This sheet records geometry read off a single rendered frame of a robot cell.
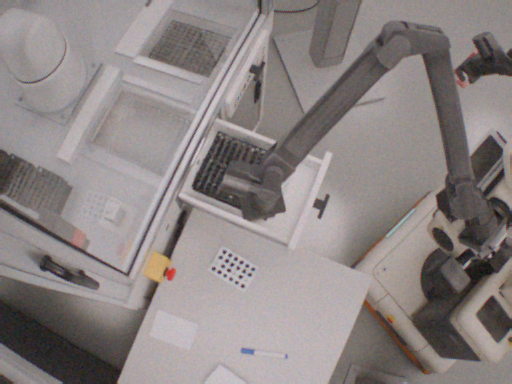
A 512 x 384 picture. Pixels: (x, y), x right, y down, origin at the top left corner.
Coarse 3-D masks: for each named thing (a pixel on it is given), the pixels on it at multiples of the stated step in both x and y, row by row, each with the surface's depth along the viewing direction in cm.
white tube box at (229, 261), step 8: (224, 248) 139; (216, 256) 138; (224, 256) 138; (232, 256) 142; (240, 256) 139; (224, 264) 138; (232, 264) 141; (240, 264) 141; (248, 264) 139; (216, 272) 137; (224, 272) 137; (232, 272) 137; (240, 272) 137; (248, 272) 137; (256, 272) 137; (224, 280) 136; (232, 280) 140; (240, 280) 137; (248, 280) 137; (240, 288) 136
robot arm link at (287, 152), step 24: (384, 48) 79; (408, 48) 78; (360, 72) 86; (384, 72) 85; (336, 96) 90; (360, 96) 89; (312, 120) 94; (336, 120) 93; (288, 144) 97; (312, 144) 97; (264, 168) 101; (288, 168) 100
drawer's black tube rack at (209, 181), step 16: (224, 144) 137; (240, 144) 137; (208, 160) 135; (224, 160) 136; (240, 160) 136; (256, 160) 136; (208, 176) 134; (208, 192) 133; (224, 192) 133; (240, 208) 135
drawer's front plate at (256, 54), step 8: (264, 32) 145; (264, 40) 146; (256, 48) 143; (248, 56) 142; (256, 56) 145; (248, 64) 141; (256, 64) 150; (240, 72) 140; (248, 72) 144; (240, 80) 140; (232, 88) 139; (240, 88) 143; (232, 96) 138; (232, 104) 142; (232, 112) 146
